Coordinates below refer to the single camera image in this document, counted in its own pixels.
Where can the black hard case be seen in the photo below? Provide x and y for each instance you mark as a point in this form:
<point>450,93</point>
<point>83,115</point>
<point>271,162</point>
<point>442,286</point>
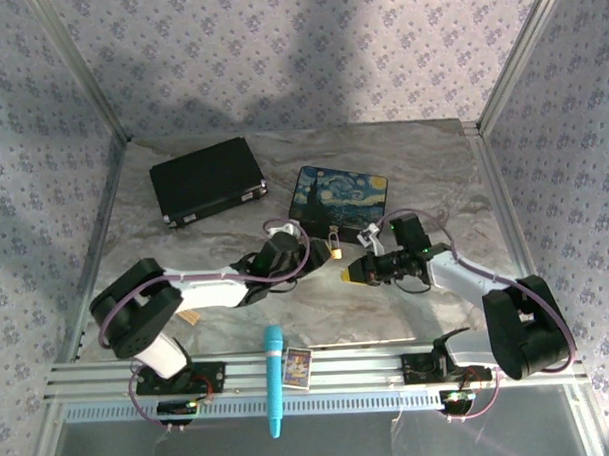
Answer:
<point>203,181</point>

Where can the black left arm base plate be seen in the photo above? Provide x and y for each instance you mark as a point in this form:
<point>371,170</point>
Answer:
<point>215,377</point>

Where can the turquoise marker pen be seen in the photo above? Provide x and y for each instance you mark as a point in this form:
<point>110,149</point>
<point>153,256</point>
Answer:
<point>275,379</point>

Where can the starry night tin box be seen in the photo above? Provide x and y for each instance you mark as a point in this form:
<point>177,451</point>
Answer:
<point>343,191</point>

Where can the black circuit board green light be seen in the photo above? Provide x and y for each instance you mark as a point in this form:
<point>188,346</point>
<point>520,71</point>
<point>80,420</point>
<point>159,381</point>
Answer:
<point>455,400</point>
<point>177,408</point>

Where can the small wooden tag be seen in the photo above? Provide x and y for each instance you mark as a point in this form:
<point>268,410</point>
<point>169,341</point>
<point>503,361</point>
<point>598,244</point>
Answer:
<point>190,319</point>

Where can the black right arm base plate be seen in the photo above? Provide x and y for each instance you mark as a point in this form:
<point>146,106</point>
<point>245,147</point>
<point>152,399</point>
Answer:
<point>414,370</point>

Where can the small card box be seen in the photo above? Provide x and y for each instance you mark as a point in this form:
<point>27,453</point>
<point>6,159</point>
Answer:
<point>298,368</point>

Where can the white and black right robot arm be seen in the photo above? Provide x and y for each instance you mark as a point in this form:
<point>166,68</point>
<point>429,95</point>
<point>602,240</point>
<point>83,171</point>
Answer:
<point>456,278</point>

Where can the brass padlock with long shackle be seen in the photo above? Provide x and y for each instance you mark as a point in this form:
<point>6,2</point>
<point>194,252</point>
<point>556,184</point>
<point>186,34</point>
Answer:
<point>337,253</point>

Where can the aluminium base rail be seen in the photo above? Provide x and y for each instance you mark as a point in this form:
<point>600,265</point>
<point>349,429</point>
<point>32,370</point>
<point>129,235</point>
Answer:
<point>349,366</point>

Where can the aluminium frame post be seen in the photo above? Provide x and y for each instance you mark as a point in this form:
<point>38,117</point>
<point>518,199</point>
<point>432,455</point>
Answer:
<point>518,55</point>

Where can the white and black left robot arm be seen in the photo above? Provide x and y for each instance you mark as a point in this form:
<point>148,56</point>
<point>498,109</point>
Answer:
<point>206,291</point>

